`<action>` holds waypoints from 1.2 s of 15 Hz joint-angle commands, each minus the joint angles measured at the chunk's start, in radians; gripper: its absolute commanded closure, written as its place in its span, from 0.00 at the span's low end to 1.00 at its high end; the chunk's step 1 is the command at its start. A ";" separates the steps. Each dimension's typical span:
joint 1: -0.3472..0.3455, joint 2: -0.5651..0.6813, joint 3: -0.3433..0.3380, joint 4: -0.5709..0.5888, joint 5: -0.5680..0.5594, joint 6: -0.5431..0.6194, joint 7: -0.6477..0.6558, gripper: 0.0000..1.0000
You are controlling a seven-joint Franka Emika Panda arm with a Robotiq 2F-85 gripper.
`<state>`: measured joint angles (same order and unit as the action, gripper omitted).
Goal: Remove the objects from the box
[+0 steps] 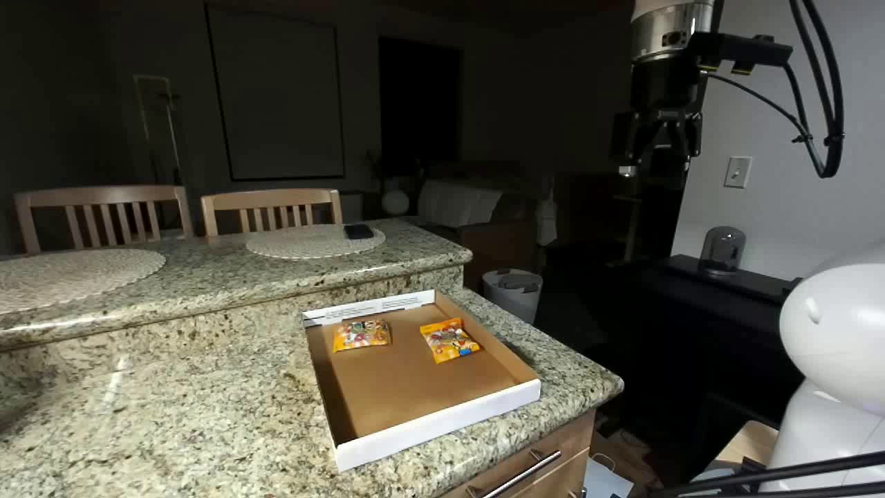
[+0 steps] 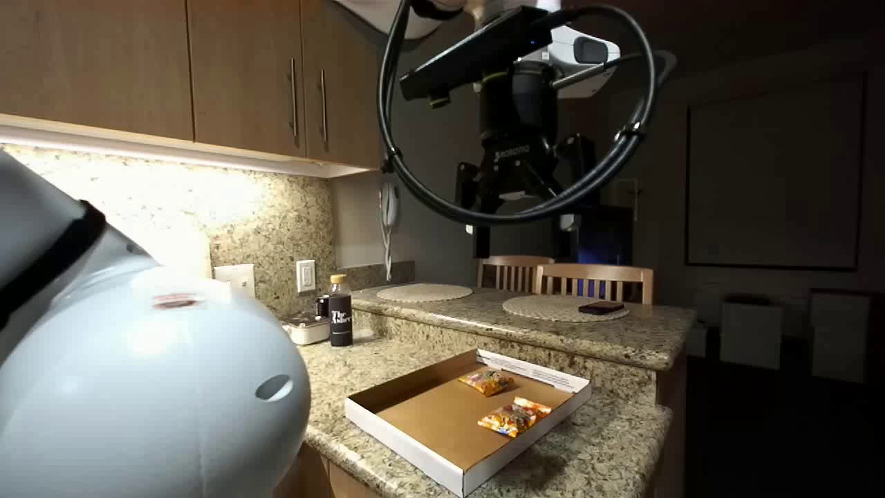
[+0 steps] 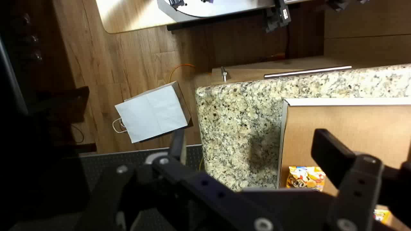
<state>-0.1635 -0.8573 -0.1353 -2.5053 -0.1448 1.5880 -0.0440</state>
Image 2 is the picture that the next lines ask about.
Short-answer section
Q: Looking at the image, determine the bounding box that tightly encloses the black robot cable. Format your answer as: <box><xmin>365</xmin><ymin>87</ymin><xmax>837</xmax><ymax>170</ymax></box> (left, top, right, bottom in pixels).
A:
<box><xmin>377</xmin><ymin>0</ymin><xmax>662</xmax><ymax>227</ymax></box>

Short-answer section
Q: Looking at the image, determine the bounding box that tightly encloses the left wooden chair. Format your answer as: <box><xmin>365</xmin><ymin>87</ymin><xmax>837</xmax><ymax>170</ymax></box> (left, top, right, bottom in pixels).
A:
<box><xmin>476</xmin><ymin>254</ymin><xmax>546</xmax><ymax>294</ymax></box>

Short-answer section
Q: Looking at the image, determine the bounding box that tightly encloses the round woven placemat right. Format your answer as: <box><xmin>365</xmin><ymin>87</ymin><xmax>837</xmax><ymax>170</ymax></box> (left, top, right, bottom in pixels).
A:
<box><xmin>505</xmin><ymin>297</ymin><xmax>628</xmax><ymax>325</ymax></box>

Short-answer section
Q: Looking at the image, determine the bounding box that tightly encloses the white wall phone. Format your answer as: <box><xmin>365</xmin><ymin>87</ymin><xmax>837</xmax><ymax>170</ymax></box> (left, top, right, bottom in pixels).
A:
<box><xmin>379</xmin><ymin>177</ymin><xmax>401</xmax><ymax>282</ymax></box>

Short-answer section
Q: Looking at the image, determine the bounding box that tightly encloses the small black phone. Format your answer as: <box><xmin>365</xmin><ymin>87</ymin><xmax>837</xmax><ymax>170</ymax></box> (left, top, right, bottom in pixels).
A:
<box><xmin>578</xmin><ymin>303</ymin><xmax>625</xmax><ymax>315</ymax></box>

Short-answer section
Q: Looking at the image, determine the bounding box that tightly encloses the wooden chair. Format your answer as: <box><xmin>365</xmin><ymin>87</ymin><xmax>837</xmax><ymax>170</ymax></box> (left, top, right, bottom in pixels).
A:
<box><xmin>476</xmin><ymin>254</ymin><xmax>546</xmax><ymax>294</ymax></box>
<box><xmin>532</xmin><ymin>264</ymin><xmax>657</xmax><ymax>306</ymax></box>

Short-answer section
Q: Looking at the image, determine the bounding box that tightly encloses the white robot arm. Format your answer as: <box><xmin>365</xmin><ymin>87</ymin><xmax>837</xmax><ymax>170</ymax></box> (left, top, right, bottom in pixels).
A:
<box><xmin>0</xmin><ymin>0</ymin><xmax>665</xmax><ymax>498</ymax></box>

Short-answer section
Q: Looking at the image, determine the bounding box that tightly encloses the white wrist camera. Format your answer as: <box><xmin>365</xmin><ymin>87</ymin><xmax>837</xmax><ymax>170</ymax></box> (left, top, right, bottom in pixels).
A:
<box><xmin>400</xmin><ymin>3</ymin><xmax>624</xmax><ymax>105</ymax></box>

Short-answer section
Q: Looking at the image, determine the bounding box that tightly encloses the yellow snack packet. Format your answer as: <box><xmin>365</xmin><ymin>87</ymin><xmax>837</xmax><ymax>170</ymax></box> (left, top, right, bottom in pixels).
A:
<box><xmin>462</xmin><ymin>369</ymin><xmax>514</xmax><ymax>395</ymax></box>
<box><xmin>478</xmin><ymin>398</ymin><xmax>552</xmax><ymax>438</ymax></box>

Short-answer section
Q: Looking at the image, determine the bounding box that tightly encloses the dark sauce bottle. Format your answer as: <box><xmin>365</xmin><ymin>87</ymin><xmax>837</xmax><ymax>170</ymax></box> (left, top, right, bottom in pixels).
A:
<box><xmin>329</xmin><ymin>274</ymin><xmax>354</xmax><ymax>346</ymax></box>

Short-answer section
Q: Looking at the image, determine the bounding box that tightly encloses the round woven placemat left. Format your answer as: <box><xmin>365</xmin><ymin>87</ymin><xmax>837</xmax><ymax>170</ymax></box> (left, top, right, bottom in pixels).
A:
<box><xmin>377</xmin><ymin>282</ymin><xmax>473</xmax><ymax>306</ymax></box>

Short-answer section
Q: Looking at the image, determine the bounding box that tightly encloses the right wooden chair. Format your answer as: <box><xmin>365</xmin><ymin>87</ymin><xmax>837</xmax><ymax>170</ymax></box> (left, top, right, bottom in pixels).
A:
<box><xmin>532</xmin><ymin>264</ymin><xmax>657</xmax><ymax>306</ymax></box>

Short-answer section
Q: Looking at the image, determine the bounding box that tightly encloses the white shallow cardboard box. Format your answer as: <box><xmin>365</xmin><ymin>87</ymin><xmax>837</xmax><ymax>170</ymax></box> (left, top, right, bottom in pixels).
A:
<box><xmin>346</xmin><ymin>350</ymin><xmax>593</xmax><ymax>498</ymax></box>

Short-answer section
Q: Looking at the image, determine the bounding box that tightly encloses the dark projector screen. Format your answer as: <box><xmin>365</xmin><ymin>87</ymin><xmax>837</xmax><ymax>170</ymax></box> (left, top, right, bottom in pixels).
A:
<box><xmin>686</xmin><ymin>76</ymin><xmax>866</xmax><ymax>272</ymax></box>

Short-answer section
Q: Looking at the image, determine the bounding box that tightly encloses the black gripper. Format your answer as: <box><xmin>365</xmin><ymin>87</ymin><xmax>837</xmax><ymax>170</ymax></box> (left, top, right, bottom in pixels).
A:
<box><xmin>458</xmin><ymin>61</ymin><xmax>597</xmax><ymax>264</ymax></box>

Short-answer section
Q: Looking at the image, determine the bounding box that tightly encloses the white wall outlet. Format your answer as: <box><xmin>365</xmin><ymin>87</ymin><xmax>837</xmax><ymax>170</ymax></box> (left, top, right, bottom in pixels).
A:
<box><xmin>296</xmin><ymin>261</ymin><xmax>317</xmax><ymax>294</ymax></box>

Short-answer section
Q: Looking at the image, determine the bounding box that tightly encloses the round woven placemat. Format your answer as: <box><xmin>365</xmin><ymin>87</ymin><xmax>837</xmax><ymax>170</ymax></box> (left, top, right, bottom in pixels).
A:
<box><xmin>505</xmin><ymin>297</ymin><xmax>628</xmax><ymax>325</ymax></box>
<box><xmin>377</xmin><ymin>282</ymin><xmax>473</xmax><ymax>306</ymax></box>

